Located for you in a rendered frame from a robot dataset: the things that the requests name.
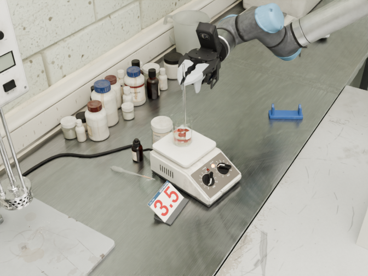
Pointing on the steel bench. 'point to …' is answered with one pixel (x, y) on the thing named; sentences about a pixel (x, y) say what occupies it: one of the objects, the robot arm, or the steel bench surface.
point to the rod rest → (285, 113)
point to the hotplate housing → (170, 174)
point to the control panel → (221, 180)
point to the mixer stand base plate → (48, 243)
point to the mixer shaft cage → (13, 201)
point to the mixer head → (10, 60)
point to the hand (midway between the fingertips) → (184, 78)
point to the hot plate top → (162, 144)
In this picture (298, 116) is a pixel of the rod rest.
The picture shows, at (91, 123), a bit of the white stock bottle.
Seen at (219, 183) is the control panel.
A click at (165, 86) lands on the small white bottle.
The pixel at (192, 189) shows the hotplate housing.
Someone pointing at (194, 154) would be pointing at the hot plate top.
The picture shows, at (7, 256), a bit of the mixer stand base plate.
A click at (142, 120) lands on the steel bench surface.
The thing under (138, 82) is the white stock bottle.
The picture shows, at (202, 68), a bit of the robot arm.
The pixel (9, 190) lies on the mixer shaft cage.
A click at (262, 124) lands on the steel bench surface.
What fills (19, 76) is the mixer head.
